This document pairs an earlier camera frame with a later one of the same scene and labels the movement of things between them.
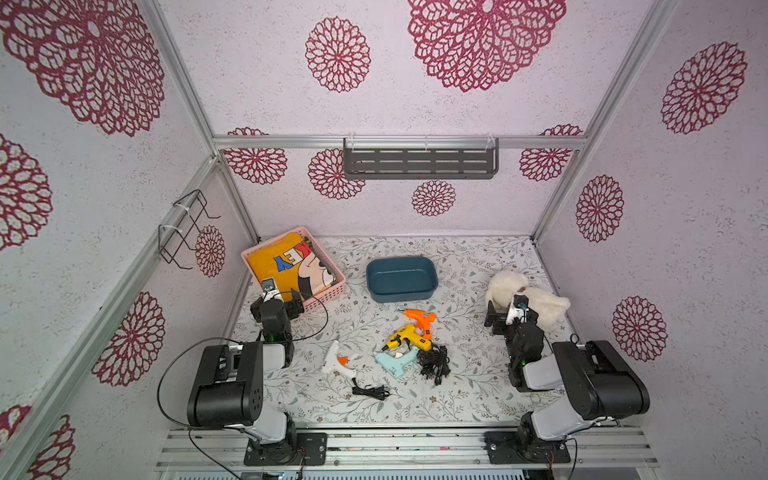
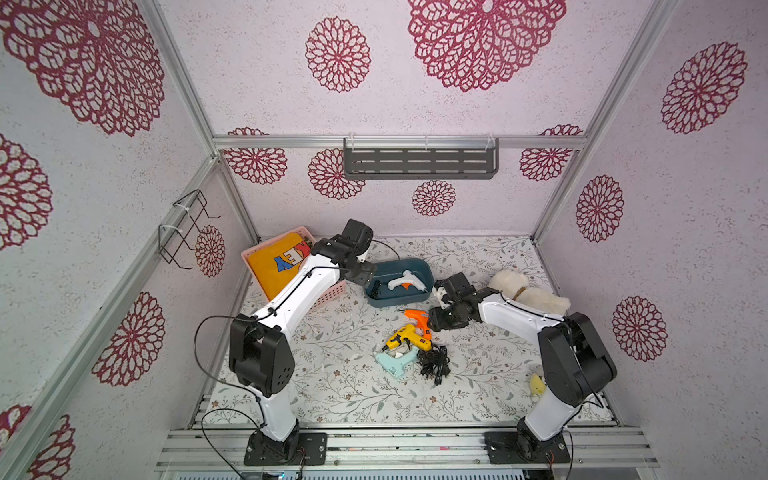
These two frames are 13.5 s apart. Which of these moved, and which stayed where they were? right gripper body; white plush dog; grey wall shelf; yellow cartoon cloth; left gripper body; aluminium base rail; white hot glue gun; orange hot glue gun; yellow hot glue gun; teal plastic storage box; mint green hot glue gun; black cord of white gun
Moved: right gripper body; left gripper body; black cord of white gun; white hot glue gun
Stayed: mint green hot glue gun; white plush dog; grey wall shelf; teal plastic storage box; aluminium base rail; yellow cartoon cloth; orange hot glue gun; yellow hot glue gun
